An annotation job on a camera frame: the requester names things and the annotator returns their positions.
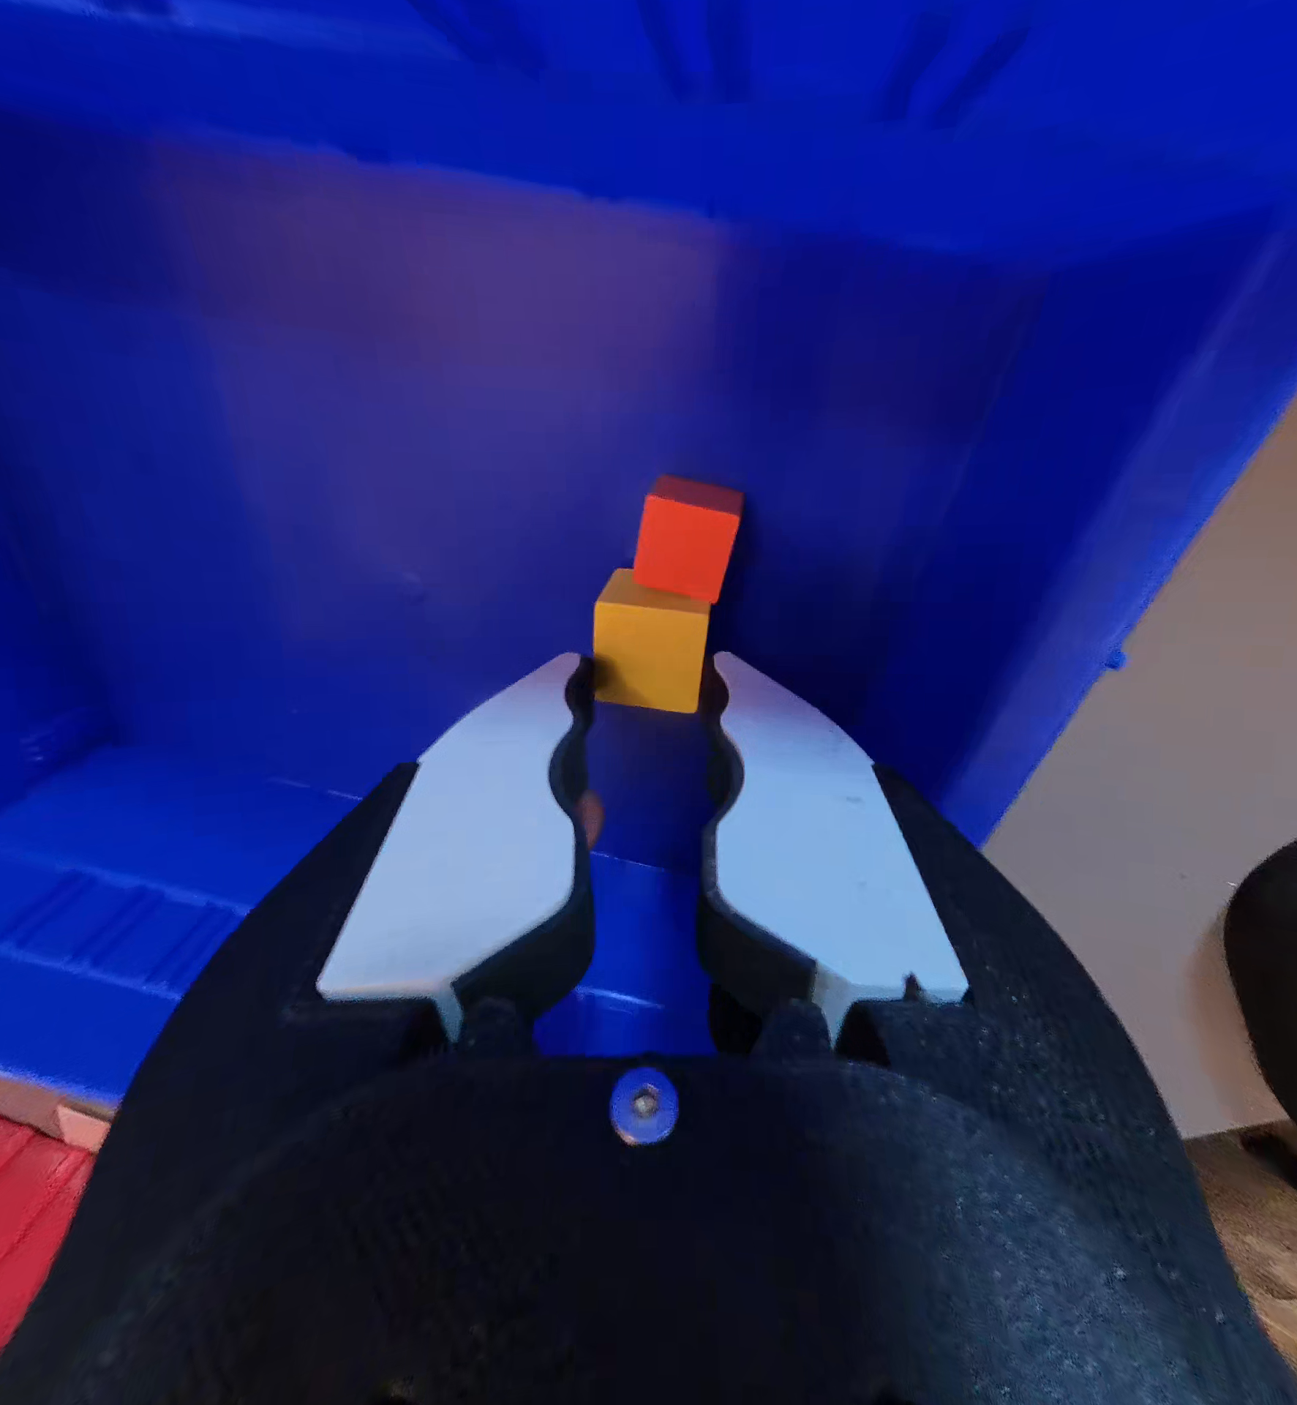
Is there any large blue plastic bin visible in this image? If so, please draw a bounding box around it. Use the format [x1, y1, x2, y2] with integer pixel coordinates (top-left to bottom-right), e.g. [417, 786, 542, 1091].
[0, 0, 1297, 1110]

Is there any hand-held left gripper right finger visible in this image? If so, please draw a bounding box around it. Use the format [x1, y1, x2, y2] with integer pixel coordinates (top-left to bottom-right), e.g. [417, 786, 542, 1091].
[698, 650, 970, 1046]

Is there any red wooden cube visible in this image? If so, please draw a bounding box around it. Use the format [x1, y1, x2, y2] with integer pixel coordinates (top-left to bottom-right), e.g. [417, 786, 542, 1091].
[634, 473, 744, 605]

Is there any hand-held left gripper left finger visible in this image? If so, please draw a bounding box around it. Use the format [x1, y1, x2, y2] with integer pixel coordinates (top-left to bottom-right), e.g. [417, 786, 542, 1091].
[317, 651, 596, 1041]

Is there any red plastic bin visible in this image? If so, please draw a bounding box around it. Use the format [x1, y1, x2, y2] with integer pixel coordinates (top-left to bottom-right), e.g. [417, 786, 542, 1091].
[0, 1091, 102, 1405]

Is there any yellow wooden cube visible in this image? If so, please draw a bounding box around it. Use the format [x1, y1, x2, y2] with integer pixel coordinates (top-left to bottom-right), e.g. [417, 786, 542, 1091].
[593, 567, 711, 714]

